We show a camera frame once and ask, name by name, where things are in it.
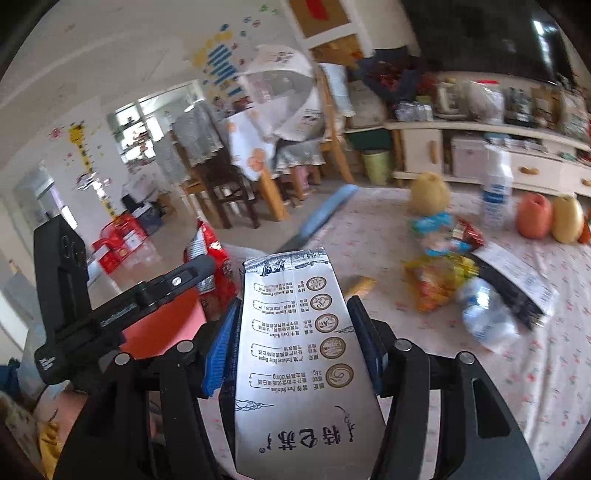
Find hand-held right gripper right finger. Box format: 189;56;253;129
347;295;541;480

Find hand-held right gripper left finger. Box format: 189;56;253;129
53;299;243;480

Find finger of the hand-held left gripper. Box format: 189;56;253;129
134;255;216;309

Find pink plastic bowl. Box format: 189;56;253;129
121;290;207;367

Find silver milk carton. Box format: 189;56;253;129
233;247;389;480

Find yellow snack bag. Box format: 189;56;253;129
404;251;481;315

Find green trash bin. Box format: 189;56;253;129
361;148;393;186

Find red gift boxes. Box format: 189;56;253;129
92;215;148;275

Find dark wooden chair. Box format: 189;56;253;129
173;104;259;229

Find crushed white yogurt bottle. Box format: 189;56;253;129
462;277;522;354

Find wooden dining table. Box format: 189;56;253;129
226;111;324;221

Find blue snack wrapper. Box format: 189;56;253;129
411;211;453;237

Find red foil wrapper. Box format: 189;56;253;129
450;217;485;252

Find white flower print tablecloth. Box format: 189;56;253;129
226;111;278;183

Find small yellow pear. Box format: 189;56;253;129
410;171;451;215

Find cherry print tablecloth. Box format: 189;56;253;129
203;185;591;480

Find stool with lace cover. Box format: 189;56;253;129
272;138;324;201

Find white milk bottle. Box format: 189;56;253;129
480;145;513;232

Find white TV cabinet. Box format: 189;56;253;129
383;117;591;197

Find red apple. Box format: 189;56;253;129
516;192;553;239

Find pink storage box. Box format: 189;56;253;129
450;135;488;178

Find white mesh food cover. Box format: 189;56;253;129
231;44;319;141

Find large yellow pear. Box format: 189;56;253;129
551;194;585;244

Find white sack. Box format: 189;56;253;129
346;80;389;130

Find pack of foil cups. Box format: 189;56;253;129
397;102;435;121

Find light wooden chair blue towel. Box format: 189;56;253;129
316;62;356;183

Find glass kettle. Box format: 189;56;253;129
434;80;462;116

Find dark wrapped bouquet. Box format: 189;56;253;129
358;51;421;100

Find clear plastic zip bag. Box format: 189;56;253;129
464;80;506;123

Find black flat TV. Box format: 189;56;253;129
402;0;578;86

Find giraffe wall sticker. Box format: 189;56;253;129
67;122;116;217

